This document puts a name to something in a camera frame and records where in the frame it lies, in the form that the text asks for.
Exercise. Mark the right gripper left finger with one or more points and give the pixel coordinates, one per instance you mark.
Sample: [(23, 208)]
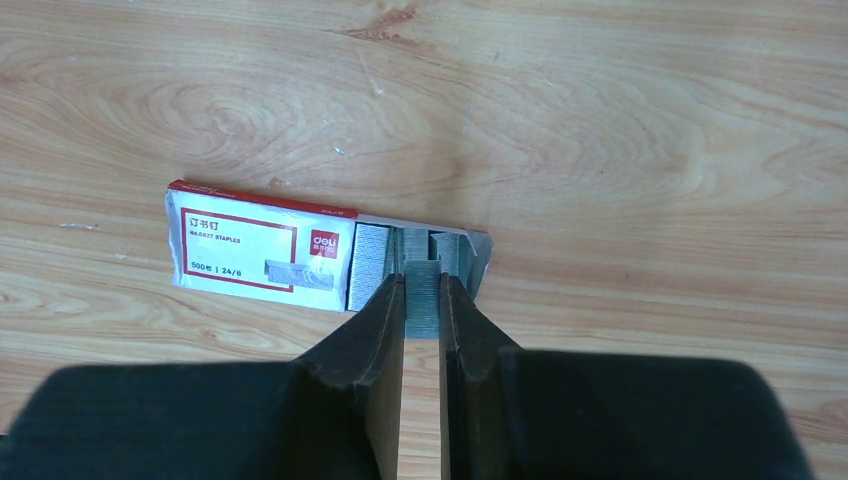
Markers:
[(330, 413)]

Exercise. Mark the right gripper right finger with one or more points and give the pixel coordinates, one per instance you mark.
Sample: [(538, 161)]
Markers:
[(508, 412)]

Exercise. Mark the red staple box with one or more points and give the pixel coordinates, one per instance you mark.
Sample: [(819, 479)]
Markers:
[(305, 254)]

